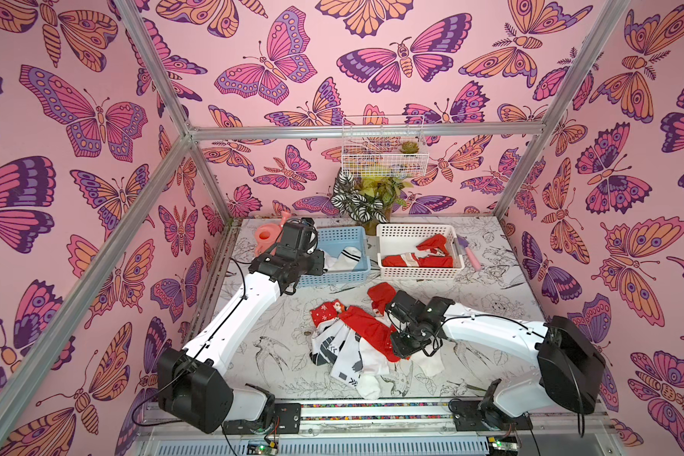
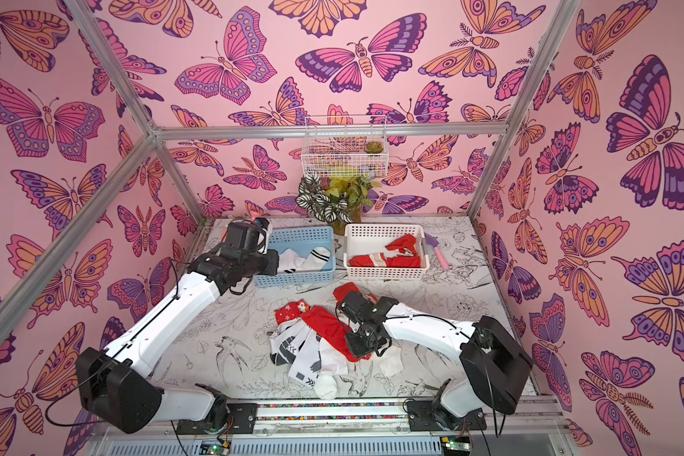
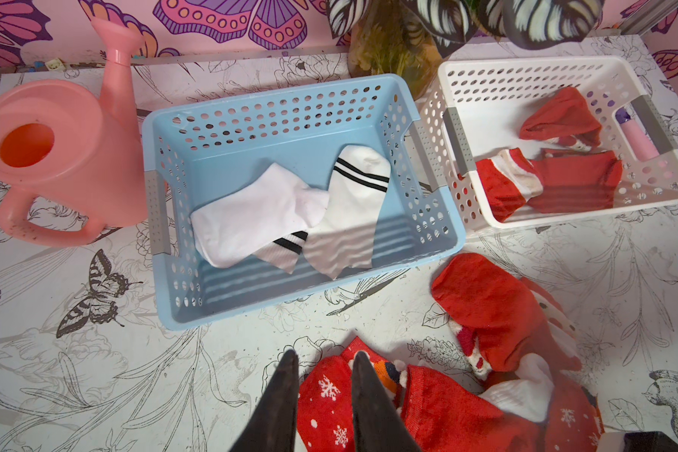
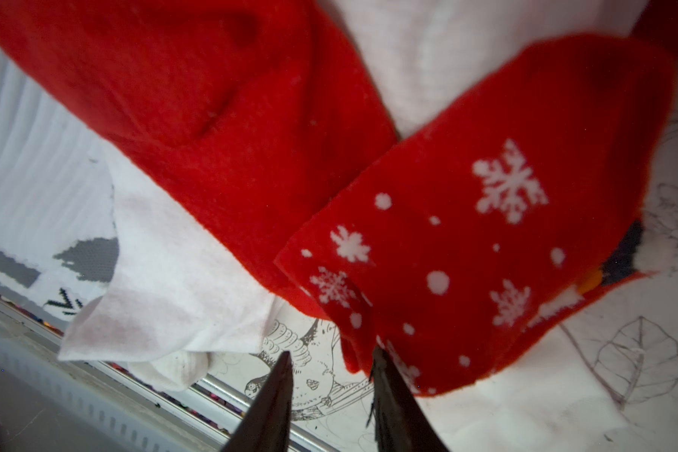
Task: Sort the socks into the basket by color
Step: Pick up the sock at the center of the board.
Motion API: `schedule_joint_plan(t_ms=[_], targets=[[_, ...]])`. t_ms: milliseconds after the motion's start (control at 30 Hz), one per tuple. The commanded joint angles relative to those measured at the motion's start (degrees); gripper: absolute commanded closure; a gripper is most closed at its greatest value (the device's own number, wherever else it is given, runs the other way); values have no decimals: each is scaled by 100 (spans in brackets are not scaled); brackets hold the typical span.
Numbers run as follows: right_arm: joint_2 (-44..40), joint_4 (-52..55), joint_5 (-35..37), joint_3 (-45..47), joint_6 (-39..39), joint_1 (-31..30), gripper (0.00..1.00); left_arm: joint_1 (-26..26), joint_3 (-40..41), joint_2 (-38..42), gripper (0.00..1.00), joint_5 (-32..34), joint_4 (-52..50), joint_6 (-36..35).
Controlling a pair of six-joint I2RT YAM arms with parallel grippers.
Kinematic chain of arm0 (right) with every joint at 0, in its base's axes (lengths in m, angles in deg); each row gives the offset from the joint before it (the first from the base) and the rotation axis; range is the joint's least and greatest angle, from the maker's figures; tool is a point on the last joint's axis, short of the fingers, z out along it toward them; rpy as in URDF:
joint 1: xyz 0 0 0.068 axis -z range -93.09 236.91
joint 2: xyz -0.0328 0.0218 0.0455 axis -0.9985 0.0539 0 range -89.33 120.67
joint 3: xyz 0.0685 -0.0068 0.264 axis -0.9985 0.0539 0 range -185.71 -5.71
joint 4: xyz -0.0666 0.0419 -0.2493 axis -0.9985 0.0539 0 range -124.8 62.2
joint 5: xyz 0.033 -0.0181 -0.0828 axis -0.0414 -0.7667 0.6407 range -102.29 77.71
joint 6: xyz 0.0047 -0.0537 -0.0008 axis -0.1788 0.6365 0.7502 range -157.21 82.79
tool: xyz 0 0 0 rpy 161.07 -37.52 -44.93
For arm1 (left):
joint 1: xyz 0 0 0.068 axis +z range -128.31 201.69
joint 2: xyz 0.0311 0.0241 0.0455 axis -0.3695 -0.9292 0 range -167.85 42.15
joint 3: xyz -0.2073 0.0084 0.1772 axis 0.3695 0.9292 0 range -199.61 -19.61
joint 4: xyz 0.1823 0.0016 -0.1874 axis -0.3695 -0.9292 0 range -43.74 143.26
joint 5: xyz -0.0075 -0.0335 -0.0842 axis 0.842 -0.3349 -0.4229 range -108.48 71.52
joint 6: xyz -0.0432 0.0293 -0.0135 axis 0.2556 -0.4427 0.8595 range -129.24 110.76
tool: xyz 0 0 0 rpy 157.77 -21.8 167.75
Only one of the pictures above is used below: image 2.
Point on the light blue plastic basket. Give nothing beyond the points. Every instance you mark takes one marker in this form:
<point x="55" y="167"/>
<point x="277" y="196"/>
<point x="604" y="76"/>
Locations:
<point x="306" y="256"/>

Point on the red snowflake sock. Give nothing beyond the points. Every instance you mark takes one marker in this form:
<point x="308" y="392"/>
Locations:
<point x="291" y="311"/>

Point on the white plastic basket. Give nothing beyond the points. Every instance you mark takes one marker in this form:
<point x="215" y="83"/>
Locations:
<point x="370" y="238"/>

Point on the white sock black stripes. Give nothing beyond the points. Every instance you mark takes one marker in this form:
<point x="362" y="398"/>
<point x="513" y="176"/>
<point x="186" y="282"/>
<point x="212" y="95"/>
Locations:
<point x="316" y="260"/>

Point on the white wire wall basket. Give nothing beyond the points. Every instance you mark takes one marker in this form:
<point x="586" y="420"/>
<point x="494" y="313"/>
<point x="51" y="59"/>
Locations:
<point x="334" y="146"/>

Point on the small succulent in basket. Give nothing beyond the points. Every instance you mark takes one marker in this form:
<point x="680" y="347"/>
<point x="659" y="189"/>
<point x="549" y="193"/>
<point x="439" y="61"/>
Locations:
<point x="374" y="148"/>

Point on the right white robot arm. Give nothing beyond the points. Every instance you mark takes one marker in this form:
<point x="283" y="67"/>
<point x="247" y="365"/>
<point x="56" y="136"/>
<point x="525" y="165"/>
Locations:
<point x="496" y="366"/>

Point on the red santa sock on table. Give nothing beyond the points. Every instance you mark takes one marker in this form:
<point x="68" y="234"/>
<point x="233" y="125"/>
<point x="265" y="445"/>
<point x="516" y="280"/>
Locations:
<point x="347" y="290"/>

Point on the red santa face sock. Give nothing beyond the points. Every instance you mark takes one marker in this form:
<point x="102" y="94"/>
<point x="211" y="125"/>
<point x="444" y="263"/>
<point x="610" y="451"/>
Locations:
<point x="404" y="246"/>

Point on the plain white sock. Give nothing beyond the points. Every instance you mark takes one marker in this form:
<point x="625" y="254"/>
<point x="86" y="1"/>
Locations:
<point x="340" y="378"/>

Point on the white sock chevron pattern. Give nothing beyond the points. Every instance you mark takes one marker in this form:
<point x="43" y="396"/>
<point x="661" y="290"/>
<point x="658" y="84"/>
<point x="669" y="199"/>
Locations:
<point x="297" y="345"/>

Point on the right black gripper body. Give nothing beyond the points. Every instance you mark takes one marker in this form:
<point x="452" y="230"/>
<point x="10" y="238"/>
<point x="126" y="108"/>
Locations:
<point x="359" y="340"/>

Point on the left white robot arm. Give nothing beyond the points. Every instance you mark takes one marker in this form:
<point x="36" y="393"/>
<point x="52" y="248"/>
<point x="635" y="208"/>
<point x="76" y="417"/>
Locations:
<point x="113" y="382"/>

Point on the potted green leafy plant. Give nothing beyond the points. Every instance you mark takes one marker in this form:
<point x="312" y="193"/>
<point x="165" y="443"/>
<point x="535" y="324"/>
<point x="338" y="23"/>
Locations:
<point x="336" y="201"/>

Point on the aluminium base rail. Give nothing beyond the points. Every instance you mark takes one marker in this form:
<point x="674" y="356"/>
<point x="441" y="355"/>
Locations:
<point x="372" y="426"/>

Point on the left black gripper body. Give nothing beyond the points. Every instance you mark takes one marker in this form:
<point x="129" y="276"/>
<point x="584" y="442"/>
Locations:
<point x="264" y="265"/>

